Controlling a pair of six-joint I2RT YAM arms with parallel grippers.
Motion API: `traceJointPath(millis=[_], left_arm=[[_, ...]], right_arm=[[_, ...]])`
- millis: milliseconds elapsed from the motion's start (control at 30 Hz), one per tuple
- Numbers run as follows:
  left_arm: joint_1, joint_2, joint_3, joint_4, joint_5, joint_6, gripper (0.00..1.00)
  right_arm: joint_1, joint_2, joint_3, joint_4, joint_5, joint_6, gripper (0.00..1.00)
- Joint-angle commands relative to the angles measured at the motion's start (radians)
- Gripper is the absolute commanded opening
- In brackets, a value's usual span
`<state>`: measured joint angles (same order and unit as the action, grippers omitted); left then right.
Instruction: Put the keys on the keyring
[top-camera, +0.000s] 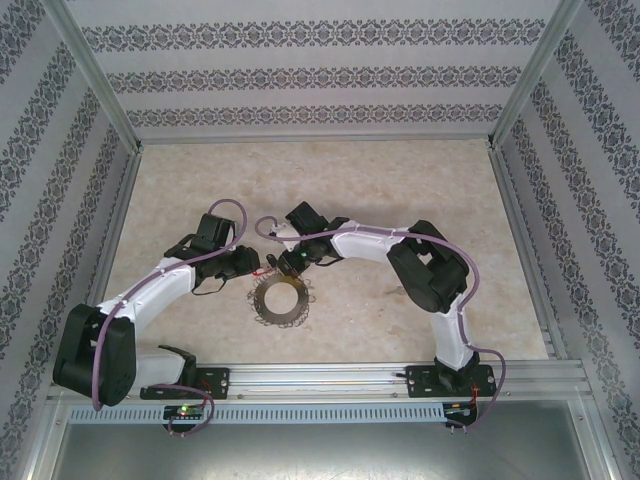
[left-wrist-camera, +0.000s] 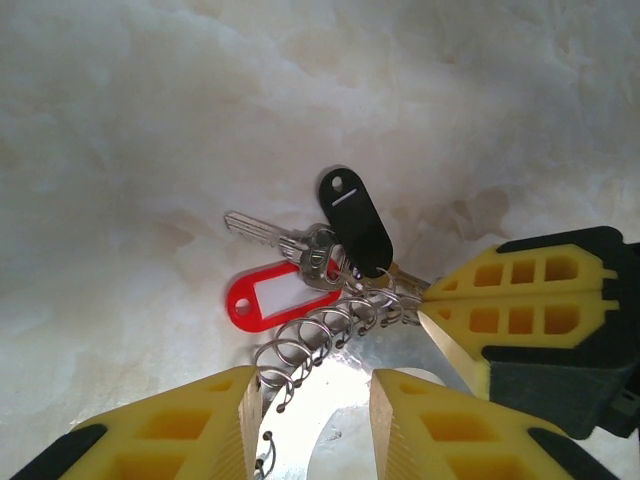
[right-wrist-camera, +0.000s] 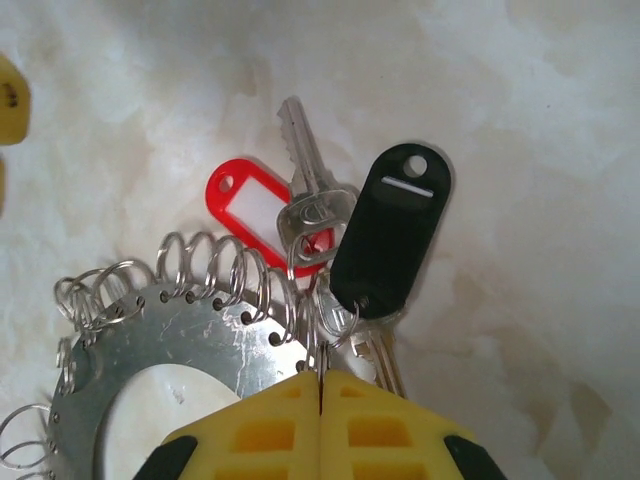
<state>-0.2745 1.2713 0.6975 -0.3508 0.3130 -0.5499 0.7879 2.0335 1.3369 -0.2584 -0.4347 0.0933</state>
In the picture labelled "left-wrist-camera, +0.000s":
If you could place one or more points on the brass key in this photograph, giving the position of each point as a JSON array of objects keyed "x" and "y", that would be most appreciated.
[{"x": 407, "y": 283}]

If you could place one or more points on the red plastic key tag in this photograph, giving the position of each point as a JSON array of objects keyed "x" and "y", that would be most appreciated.
[{"x": 285, "y": 300}]

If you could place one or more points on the black plastic key tag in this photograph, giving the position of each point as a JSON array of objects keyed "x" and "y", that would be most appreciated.
[{"x": 355, "y": 225}]

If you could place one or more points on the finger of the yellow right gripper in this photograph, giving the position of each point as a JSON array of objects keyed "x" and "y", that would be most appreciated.
[
  {"x": 520, "y": 272},
  {"x": 500, "y": 320}
]

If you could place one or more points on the silver key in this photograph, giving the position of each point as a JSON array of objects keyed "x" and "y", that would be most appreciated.
[{"x": 250, "y": 228}]

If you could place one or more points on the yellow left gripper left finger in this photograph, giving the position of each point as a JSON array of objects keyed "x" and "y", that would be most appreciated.
[{"x": 175, "y": 430}]

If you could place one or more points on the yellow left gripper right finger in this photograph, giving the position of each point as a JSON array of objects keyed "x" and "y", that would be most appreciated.
[{"x": 450, "y": 435}]

